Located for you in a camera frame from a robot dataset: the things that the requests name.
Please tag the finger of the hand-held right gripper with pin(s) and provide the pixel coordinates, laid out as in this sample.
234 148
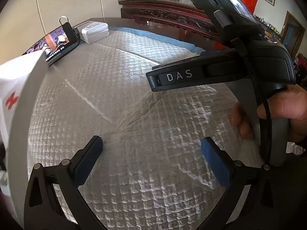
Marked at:
153 80
179 62

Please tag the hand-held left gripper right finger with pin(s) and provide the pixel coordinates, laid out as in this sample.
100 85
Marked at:
215 160

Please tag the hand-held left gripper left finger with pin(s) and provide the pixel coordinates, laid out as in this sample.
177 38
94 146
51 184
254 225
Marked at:
88 158

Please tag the white cardboard box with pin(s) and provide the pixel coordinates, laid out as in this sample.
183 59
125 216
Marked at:
14 81

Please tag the person's right hand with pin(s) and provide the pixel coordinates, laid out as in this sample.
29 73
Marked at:
287 110

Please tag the white quilted mat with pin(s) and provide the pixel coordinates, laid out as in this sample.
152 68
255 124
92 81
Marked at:
134 115

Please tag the wooden door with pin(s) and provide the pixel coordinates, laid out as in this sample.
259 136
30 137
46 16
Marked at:
293 36

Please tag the dark carved wooden cabinet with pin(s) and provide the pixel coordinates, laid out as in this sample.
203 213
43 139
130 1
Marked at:
168 12

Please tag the white power bank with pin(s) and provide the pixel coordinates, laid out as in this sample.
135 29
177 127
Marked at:
93 32

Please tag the black smartphone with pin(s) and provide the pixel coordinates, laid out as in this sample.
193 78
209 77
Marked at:
50 43

